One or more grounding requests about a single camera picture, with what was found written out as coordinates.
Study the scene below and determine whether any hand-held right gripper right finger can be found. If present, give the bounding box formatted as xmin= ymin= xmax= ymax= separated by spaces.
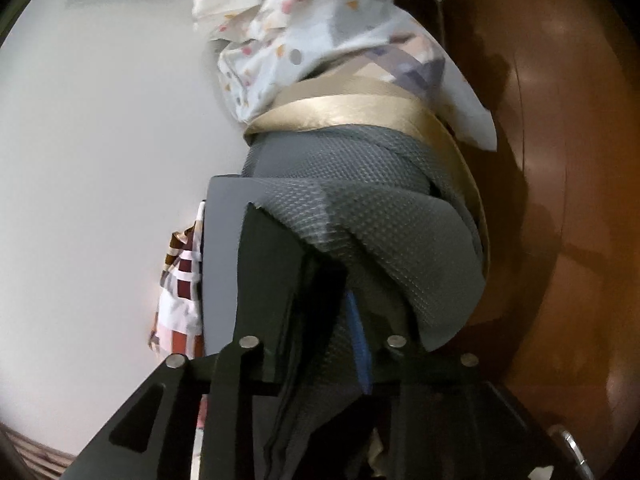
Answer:
xmin=349 ymin=292 xmax=568 ymax=480

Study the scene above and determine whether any white dotted printed blanket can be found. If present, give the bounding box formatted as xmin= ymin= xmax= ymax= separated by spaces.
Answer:
xmin=192 ymin=0 xmax=498 ymax=151

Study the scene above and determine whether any checked pillow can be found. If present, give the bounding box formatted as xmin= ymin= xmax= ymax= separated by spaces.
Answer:
xmin=147 ymin=200 xmax=206 ymax=361

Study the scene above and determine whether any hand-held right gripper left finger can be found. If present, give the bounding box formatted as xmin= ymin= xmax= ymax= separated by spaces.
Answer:
xmin=65 ymin=174 xmax=282 ymax=480

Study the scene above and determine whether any grey textured bed sheet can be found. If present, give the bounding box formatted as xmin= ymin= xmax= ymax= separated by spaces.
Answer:
xmin=240 ymin=127 xmax=493 ymax=393

